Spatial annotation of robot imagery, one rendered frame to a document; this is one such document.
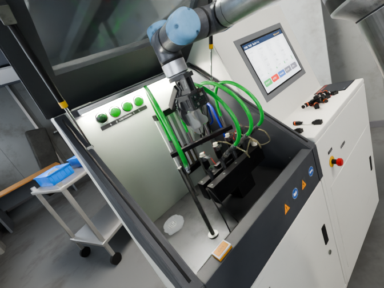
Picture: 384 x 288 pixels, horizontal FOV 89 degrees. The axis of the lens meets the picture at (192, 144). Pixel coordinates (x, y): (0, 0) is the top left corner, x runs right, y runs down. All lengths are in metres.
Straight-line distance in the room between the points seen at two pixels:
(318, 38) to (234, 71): 1.71
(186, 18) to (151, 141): 0.60
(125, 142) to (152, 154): 0.15
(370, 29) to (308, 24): 2.40
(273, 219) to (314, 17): 2.26
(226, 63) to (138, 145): 0.56
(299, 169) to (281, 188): 0.13
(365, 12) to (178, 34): 0.37
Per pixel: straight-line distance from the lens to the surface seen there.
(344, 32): 2.85
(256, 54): 1.18
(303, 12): 2.70
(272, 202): 0.69
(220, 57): 1.00
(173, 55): 0.63
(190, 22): 0.55
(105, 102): 0.89
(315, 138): 0.92
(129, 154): 0.94
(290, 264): 0.89
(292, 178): 0.78
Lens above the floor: 1.39
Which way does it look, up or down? 18 degrees down
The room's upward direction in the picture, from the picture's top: 25 degrees counter-clockwise
